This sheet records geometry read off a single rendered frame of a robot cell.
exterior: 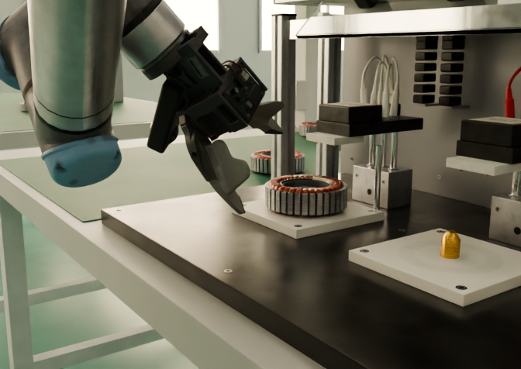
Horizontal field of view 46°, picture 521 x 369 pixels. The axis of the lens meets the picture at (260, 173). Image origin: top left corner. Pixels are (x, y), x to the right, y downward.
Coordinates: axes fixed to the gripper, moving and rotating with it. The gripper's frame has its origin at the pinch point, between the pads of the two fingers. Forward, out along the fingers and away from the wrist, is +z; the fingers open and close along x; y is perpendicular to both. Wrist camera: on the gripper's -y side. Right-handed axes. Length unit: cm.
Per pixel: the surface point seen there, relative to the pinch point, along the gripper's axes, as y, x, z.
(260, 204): -5.9, 1.7, 5.9
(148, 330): -99, 20, 50
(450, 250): 22.0, -8.8, 11.3
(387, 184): 6.8, 10.4, 15.8
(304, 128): -50, 74, 37
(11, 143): -123, 51, -10
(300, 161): -22.2, 32.4, 21.1
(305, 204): 3.4, -1.2, 5.9
